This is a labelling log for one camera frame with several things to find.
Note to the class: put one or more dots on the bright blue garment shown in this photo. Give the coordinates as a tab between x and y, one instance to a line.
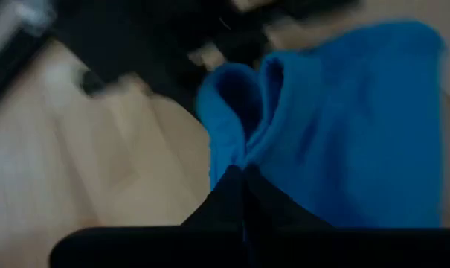
340	130

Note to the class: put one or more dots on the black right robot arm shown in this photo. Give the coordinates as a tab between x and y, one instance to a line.
154	41

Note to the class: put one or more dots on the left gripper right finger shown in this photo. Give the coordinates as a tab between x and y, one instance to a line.
273	208

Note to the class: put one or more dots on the black table edge strip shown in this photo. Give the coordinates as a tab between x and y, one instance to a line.
9	67

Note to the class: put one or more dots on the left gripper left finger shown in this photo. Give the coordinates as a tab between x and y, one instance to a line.
221	204

